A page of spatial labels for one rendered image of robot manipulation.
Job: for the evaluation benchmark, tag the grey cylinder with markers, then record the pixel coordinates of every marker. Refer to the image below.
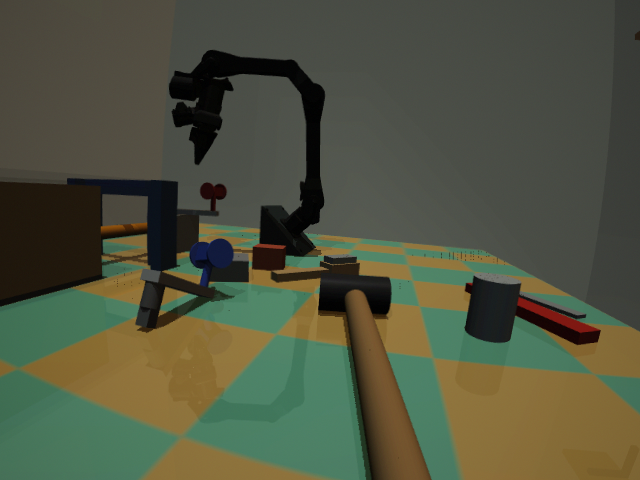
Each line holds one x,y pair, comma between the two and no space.
492,307

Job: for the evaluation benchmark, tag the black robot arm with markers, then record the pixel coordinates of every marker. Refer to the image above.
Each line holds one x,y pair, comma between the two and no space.
188,86

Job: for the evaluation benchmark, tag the black mallet with brown handle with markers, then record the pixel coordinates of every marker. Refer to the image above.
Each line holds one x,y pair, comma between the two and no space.
392,445

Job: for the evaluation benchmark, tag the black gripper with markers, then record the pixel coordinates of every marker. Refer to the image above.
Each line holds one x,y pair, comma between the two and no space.
207,120

